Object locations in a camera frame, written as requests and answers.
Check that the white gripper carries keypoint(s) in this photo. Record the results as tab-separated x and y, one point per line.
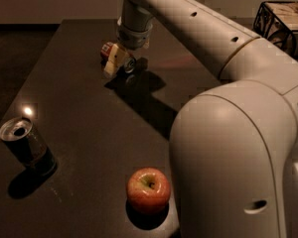
133	39

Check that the red coke can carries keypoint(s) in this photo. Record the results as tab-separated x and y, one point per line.
116	56

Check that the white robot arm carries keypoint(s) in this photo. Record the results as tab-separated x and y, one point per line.
228	145

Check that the blue silver redbull can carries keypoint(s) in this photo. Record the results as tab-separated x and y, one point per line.
26	143

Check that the red apple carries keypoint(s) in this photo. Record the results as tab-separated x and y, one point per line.
148	191

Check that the black wire basket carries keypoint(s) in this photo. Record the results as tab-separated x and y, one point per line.
269	26

